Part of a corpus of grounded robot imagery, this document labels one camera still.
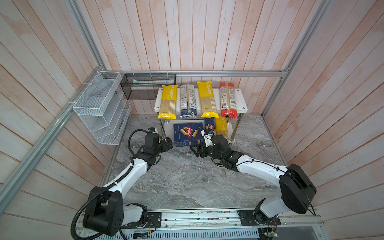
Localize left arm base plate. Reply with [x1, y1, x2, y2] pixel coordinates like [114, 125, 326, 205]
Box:
[125, 212, 162, 229]

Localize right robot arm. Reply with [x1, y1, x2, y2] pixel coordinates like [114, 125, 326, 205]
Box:
[191, 135, 317, 225]

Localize yellow Pastatime spaghetti bag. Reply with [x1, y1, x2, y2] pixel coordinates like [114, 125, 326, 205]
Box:
[215, 116, 229, 140]
[197, 82, 219, 118]
[158, 85, 178, 120]

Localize blue Barilla spaghetti box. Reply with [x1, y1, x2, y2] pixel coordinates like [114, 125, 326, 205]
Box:
[204, 118, 216, 135]

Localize dark blue spaghetti bag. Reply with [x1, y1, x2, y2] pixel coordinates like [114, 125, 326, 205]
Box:
[180, 84, 198, 118]

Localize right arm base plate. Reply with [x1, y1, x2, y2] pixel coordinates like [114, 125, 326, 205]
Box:
[237, 210, 281, 226]

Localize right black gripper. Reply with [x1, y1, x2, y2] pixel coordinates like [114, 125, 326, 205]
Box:
[190, 141, 223, 162]

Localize black mesh wall basket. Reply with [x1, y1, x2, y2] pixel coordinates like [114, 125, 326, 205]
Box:
[120, 73, 177, 101]

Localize blue Barilla rigatoni box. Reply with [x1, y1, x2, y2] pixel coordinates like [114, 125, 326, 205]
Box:
[173, 123, 205, 147]

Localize red spaghetti bag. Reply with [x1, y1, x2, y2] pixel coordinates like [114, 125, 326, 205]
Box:
[220, 83, 238, 119]

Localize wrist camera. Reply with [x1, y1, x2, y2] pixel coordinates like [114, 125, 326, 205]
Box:
[148, 127, 159, 134]
[202, 128, 214, 147]

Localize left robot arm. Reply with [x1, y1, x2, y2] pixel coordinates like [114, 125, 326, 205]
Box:
[70, 128, 173, 240]

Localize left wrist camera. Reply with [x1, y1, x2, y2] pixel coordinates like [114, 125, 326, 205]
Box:
[148, 127, 159, 134]

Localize aluminium mounting rail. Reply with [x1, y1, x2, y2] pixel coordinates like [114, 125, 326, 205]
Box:
[117, 208, 325, 231]

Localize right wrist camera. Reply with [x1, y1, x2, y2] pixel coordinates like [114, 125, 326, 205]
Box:
[202, 128, 214, 147]

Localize white two-tier shelf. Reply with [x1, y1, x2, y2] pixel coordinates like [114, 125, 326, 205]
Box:
[160, 88, 248, 144]

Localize white wire mesh organizer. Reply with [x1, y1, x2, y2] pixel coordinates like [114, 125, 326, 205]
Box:
[73, 72, 132, 145]

